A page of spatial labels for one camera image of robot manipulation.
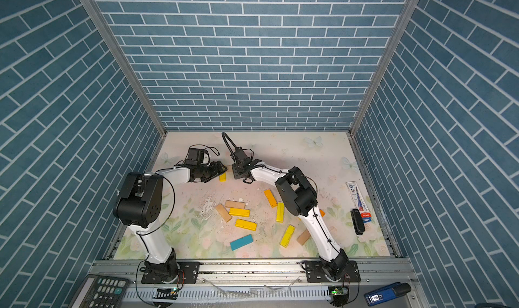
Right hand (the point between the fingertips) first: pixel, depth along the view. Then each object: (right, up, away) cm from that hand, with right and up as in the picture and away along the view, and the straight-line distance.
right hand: (240, 170), depth 103 cm
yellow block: (-8, -3, -4) cm, 10 cm away
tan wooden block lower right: (+29, -26, -20) cm, 44 cm away
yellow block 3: (+6, -21, -18) cm, 28 cm away
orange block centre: (+16, -12, -10) cm, 22 cm away
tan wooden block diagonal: (-5, -18, -15) cm, 24 cm away
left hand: (-7, 0, -4) cm, 8 cm away
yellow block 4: (+23, -25, -21) cm, 40 cm away
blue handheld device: (+54, -37, -36) cm, 75 cm away
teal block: (+4, -27, -22) cm, 35 cm away
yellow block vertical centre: (+20, -17, -15) cm, 30 cm away
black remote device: (+52, -20, -19) cm, 59 cm away
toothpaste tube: (+56, -13, -12) cm, 59 cm away
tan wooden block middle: (0, -15, -12) cm, 19 cm away
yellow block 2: (+2, -17, -14) cm, 23 cm away
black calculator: (-43, -38, -35) cm, 67 cm away
